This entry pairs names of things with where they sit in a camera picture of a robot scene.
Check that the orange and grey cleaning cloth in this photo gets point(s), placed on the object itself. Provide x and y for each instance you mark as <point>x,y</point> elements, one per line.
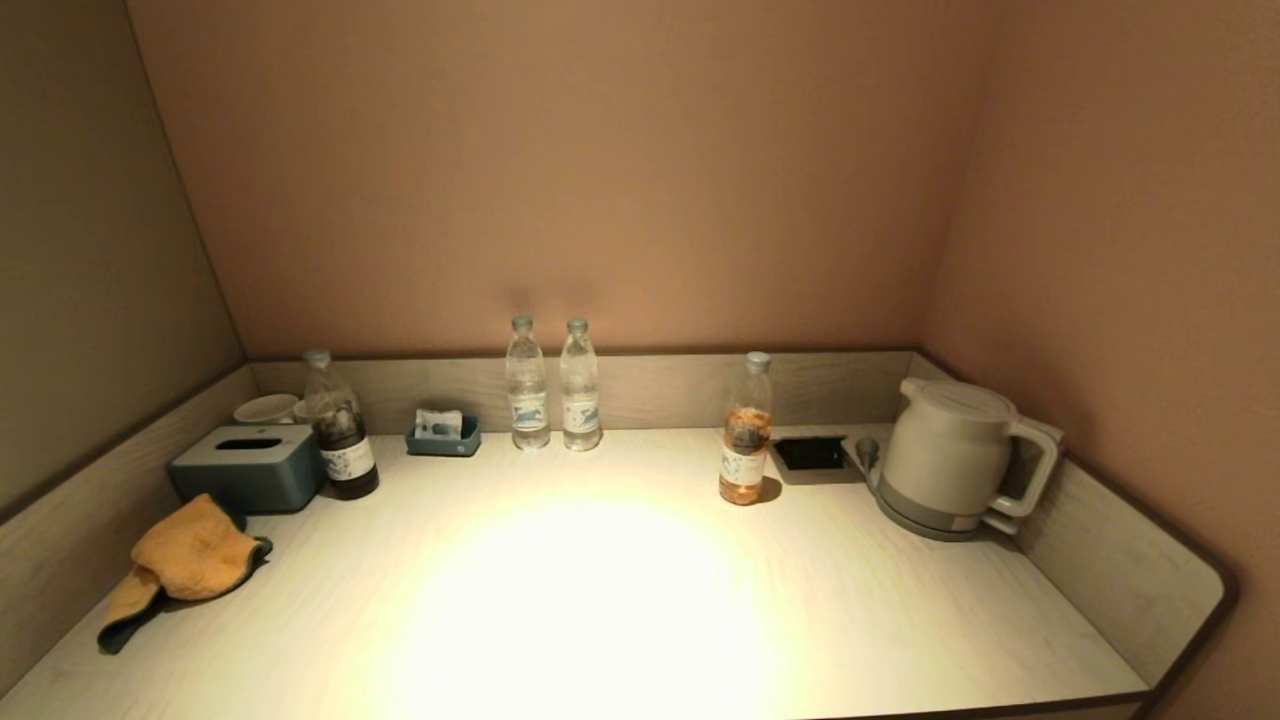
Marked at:
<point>190,555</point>

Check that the light wood desk upstand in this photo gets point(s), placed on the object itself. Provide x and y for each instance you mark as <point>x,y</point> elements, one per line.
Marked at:
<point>650,390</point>

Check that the clear water bottle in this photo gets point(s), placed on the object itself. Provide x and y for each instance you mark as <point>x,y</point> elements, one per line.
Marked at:
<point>527,400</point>
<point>580,400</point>

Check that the amber tea plastic bottle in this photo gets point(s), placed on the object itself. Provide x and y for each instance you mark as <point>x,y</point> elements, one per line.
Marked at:
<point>746,450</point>

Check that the black recessed power socket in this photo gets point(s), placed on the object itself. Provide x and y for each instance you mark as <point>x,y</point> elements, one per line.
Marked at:
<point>810,453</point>

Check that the pale sachet packet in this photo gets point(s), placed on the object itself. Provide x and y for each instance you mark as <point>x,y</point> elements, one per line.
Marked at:
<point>438,422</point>

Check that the small blue-grey tray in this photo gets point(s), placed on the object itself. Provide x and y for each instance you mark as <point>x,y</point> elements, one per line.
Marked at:
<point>445,444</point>

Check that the grey kettle power plug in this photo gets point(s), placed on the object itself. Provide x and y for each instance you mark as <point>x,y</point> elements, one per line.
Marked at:
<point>867,450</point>

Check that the dark drink plastic bottle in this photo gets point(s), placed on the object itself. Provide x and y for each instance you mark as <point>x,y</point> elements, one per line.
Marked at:
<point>346,460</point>

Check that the cream electric kettle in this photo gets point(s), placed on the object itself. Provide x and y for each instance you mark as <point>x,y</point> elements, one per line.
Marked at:
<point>945,450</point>

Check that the grey kettle base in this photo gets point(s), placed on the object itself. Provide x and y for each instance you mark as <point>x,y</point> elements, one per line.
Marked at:
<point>920,521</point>

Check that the white ceramic cup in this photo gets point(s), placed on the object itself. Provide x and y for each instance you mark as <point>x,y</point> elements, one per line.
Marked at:
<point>265,408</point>

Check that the blue-grey tissue box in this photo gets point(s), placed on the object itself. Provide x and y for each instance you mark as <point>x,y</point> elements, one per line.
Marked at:
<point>250,478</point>

